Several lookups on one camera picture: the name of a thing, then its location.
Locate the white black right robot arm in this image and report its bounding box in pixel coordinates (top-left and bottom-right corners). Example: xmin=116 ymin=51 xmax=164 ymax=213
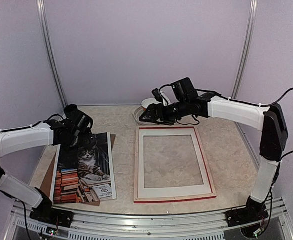
xmin=139 ymin=77 xmax=289 ymax=222

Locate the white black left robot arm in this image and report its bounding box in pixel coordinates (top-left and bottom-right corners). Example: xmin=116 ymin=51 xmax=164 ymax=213
xmin=0 ymin=104 xmax=94 ymax=223

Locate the red wooden picture frame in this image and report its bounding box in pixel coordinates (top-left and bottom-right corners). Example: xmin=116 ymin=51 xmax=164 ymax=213
xmin=133 ymin=126 xmax=217 ymax=204

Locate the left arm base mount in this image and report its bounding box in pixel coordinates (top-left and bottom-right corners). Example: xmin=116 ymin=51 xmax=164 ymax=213
xmin=30 ymin=205 xmax=74 ymax=228

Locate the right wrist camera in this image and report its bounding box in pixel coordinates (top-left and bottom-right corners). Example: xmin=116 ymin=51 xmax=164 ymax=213
xmin=152 ymin=88 xmax=171 ymax=106

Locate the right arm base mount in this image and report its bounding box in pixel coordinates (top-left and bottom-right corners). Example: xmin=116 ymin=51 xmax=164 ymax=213
xmin=225 ymin=207 xmax=269 ymax=228

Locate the cat photo print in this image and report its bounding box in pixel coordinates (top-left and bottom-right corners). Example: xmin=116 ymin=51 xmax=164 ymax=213
xmin=50 ymin=132 xmax=117 ymax=205

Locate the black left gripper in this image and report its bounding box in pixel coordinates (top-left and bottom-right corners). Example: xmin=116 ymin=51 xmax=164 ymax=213
xmin=61 ymin=127 xmax=95 ymax=154

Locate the grey striped plate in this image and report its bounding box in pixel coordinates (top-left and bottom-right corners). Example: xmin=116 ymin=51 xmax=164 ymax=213
xmin=131 ymin=106 xmax=149 ymax=126

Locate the brown backing board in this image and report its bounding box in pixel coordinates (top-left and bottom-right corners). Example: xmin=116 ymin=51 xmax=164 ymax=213
xmin=40 ymin=134 xmax=116 ymax=207

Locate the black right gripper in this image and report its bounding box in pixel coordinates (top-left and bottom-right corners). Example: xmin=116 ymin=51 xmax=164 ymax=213
xmin=139 ymin=98 xmax=190 ymax=126

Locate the orange white bowl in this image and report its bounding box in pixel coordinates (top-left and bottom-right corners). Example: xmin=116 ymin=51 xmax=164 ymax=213
xmin=141 ymin=98 xmax=158 ymax=109

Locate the white mat board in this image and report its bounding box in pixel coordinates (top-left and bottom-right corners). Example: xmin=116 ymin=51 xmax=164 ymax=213
xmin=133 ymin=126 xmax=217 ymax=204

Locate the aluminium post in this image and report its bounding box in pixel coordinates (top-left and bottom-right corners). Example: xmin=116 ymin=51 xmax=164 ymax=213
xmin=36 ymin=0 xmax=68 ymax=108
xmin=231 ymin=0 xmax=259 ymax=99

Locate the left aluminium post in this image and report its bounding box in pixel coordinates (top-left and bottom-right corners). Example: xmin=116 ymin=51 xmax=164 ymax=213
xmin=36 ymin=0 xmax=68 ymax=108

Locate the right aluminium post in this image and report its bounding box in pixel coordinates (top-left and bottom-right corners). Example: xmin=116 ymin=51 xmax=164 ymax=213
xmin=231 ymin=0 xmax=259 ymax=99

